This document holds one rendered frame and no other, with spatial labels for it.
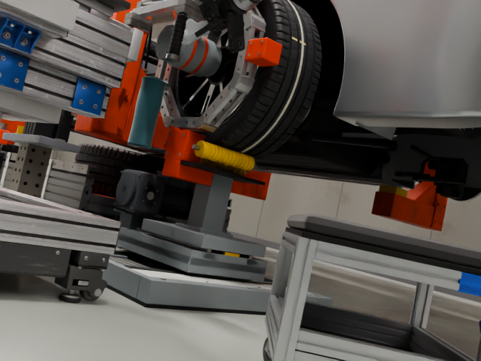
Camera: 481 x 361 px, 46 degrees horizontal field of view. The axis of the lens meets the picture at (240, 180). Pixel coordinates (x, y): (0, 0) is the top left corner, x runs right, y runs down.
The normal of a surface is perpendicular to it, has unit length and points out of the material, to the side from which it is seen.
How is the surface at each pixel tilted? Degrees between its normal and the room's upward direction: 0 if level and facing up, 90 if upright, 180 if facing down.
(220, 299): 90
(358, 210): 90
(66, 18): 90
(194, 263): 90
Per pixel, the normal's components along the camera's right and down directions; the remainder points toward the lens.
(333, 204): -0.69, -0.19
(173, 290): 0.65, 0.09
